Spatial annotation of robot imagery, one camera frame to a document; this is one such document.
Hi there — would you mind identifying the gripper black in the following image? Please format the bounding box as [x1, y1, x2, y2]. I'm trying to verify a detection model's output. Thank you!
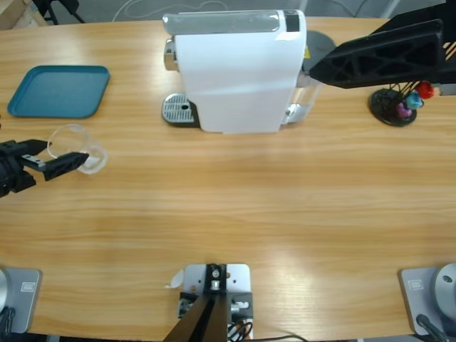
[0, 140, 90, 199]
[308, 1, 456, 96]

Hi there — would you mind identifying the clear glass cup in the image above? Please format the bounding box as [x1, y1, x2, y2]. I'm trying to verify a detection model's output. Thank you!
[46, 123, 109, 175]

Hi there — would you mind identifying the white capsule coffee machine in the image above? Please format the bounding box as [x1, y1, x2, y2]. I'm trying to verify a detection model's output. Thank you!
[162, 9, 308, 135]

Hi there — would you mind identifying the red coffee capsule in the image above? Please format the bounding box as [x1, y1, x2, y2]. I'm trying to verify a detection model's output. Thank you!
[415, 81, 435, 100]

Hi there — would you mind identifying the small blue coffee capsule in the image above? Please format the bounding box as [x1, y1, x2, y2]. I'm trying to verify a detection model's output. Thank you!
[405, 91, 425, 110]

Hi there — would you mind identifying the purple coffee capsule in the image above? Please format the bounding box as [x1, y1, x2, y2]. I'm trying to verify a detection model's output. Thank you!
[395, 101, 414, 118]

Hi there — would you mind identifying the teal plastic tray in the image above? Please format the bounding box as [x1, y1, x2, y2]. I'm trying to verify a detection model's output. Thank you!
[6, 65, 111, 119]

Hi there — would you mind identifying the black capsule holder with rods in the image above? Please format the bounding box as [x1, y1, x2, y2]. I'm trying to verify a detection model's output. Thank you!
[368, 81, 435, 128]

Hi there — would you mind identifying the clear water tank black lid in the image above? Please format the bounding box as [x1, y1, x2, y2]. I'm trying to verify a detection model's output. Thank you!
[281, 30, 338, 125]

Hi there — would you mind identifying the brown cardboard box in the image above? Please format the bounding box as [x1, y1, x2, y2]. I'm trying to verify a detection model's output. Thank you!
[0, 0, 47, 31]

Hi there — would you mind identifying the white tape tab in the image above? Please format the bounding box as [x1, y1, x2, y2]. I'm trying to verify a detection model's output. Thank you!
[163, 269, 185, 289]

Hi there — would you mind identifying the arm grey base plate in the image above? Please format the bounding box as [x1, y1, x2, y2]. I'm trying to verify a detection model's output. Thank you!
[398, 262, 456, 336]
[0, 267, 43, 335]

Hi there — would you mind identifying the black chair frame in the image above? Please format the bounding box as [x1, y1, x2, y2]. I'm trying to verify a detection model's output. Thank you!
[31, 0, 86, 25]

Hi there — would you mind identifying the white floor cable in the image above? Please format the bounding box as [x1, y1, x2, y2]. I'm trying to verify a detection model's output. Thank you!
[113, 0, 231, 19]

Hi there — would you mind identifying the black base cable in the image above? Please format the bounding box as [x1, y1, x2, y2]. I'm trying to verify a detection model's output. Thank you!
[0, 306, 16, 335]
[415, 313, 448, 342]

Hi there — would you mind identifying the white mount block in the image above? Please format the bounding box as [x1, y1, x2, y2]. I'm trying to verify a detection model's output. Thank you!
[177, 262, 254, 342]

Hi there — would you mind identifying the dark camera post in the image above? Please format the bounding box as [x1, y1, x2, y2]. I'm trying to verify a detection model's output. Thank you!
[164, 263, 229, 342]

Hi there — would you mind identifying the black cable under mount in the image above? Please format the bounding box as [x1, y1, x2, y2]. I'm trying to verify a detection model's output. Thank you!
[249, 333, 307, 342]

